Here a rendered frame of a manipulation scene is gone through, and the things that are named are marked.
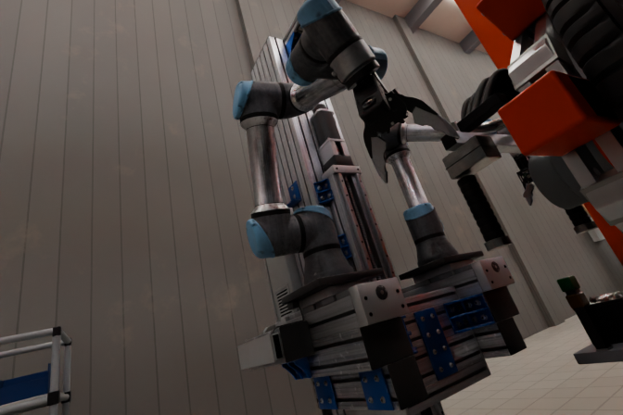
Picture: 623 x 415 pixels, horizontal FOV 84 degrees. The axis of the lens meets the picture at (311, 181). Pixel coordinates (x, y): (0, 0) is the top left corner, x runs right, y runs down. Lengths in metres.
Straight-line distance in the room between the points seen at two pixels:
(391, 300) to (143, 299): 2.42
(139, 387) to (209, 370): 0.48
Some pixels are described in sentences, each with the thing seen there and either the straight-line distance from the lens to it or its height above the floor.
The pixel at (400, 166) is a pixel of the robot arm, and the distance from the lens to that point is 1.58.
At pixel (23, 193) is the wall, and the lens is 3.38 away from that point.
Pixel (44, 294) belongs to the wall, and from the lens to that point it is 3.09.
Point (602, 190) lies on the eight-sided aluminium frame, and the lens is 0.55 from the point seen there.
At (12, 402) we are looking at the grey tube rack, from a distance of 1.88.
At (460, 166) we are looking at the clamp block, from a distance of 0.74.
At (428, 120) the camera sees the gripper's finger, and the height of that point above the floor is 0.97.
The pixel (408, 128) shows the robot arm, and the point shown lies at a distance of 1.50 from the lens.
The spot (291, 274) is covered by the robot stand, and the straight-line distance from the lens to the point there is 1.42.
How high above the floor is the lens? 0.68
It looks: 24 degrees up
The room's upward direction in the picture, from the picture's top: 16 degrees counter-clockwise
